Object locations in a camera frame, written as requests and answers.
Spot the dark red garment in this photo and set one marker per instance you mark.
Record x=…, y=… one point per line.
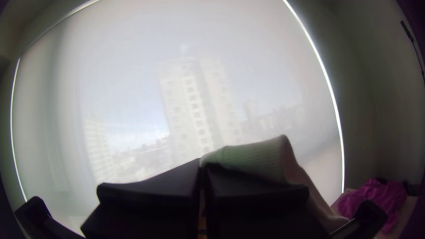
x=375, y=196

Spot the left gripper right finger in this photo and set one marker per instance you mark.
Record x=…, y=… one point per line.
x=259, y=212

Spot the white t-shirt with orange print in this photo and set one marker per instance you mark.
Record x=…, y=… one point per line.
x=259, y=156

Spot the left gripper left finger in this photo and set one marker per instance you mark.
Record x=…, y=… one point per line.
x=149, y=205

